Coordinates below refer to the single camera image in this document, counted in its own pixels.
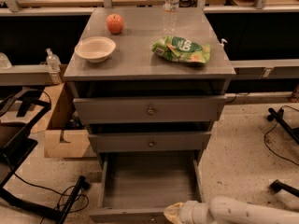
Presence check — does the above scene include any black floor cable right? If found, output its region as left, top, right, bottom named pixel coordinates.
left=263, top=105, right=299, bottom=167

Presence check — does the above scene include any grey wooden drawer cabinet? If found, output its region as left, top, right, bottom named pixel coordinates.
left=63, top=7, right=236, bottom=170

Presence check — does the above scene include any clear sanitizer pump bottle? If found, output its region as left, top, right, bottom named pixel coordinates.
left=46, top=49, right=62, bottom=84

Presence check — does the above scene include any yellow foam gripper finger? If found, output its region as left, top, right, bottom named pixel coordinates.
left=164, top=203, right=183, bottom=224

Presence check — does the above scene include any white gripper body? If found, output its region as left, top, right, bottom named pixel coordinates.
left=178, top=201, right=213, bottom=224

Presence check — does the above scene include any cardboard box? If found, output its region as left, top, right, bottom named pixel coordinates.
left=29, top=64, right=97, bottom=159

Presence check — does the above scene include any black metal stand left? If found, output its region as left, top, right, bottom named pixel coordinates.
left=0, top=87, right=90, bottom=224

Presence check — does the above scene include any red apple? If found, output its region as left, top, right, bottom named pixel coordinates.
left=106, top=14, right=124, bottom=35

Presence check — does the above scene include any beige bowl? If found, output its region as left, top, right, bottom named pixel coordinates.
left=75, top=36, right=116, bottom=63

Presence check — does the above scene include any grey middle drawer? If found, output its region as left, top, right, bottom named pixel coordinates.
left=89, top=132, right=211, bottom=153

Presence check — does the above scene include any grey top drawer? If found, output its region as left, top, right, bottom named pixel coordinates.
left=74, top=95, right=226, bottom=124

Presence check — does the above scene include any black floor cable left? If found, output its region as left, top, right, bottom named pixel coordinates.
left=2, top=154, right=90, bottom=224

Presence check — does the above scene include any black floor cable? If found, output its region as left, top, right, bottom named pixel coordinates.
left=2, top=154, right=90, bottom=224
left=263, top=105, right=299, bottom=167

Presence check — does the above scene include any grey bottom drawer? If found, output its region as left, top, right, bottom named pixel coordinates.
left=90, top=150, right=202, bottom=224

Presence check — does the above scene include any clear plastic water bottle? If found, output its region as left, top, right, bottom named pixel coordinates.
left=163, top=0, right=179, bottom=35

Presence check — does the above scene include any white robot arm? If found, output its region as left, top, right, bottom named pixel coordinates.
left=164, top=196, right=299, bottom=224

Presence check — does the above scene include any black stand base right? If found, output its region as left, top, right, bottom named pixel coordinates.
left=267, top=107, right=299, bottom=197

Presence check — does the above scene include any grey drawer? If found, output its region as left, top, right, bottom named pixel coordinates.
left=89, top=132, right=211, bottom=153
left=90, top=150, right=202, bottom=224
left=74, top=95, right=226, bottom=124

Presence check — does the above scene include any green chip bag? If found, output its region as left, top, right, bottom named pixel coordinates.
left=151, top=35, right=210, bottom=63

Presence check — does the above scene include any small white pump bottle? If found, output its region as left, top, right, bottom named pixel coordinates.
left=220, top=38, right=227, bottom=47

